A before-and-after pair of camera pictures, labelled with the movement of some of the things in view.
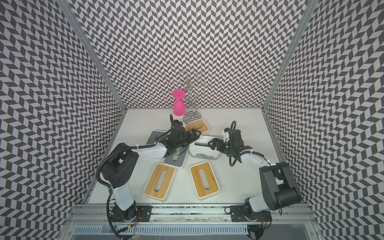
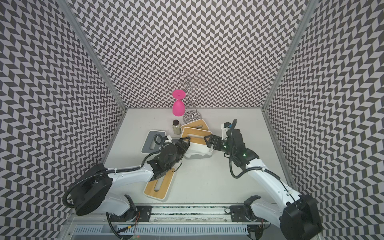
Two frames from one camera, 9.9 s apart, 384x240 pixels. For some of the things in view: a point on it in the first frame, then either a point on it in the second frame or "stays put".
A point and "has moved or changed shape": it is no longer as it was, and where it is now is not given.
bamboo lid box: (204, 180) has moved or changed shape
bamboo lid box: (159, 181) stays put
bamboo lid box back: (199, 125) stays put
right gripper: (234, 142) stays put
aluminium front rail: (287, 222) stays put
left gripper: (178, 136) → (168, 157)
